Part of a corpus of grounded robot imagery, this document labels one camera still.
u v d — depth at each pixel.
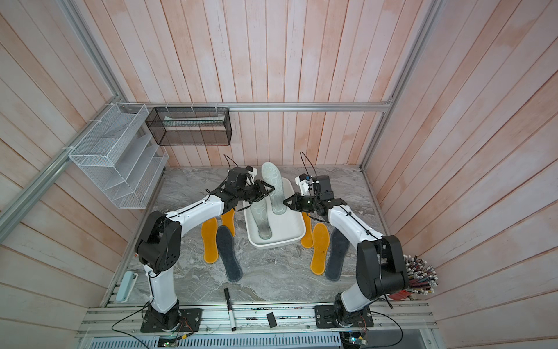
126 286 0.78
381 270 0.46
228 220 0.99
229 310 0.75
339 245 0.90
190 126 1.05
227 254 0.88
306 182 0.80
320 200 0.69
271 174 0.93
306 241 0.92
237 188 0.73
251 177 0.74
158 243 0.50
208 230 0.93
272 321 0.74
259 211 1.01
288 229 0.95
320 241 0.93
